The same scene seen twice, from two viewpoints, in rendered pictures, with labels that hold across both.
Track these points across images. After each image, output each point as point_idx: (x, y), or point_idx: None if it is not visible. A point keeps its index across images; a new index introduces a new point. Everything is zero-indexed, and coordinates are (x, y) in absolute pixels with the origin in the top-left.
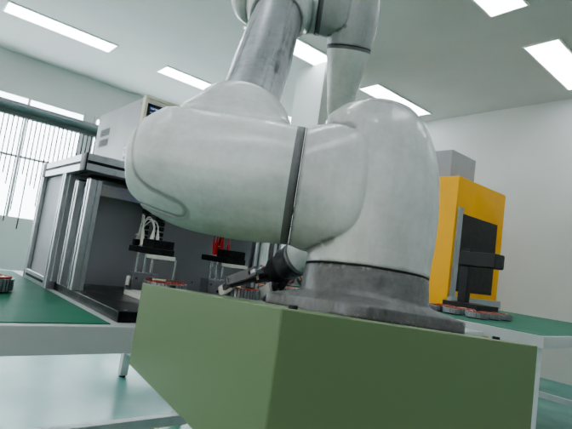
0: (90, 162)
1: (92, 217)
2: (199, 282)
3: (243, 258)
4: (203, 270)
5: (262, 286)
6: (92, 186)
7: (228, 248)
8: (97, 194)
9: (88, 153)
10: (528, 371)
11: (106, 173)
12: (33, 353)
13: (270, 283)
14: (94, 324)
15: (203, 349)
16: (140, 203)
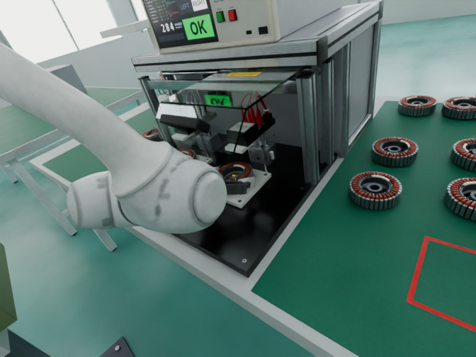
0: (135, 65)
1: (151, 105)
2: (280, 135)
3: (244, 139)
4: (282, 125)
5: (246, 178)
6: (141, 85)
7: (256, 118)
8: (145, 89)
9: (131, 59)
10: None
11: (144, 71)
12: None
13: (239, 180)
14: None
15: None
16: (167, 89)
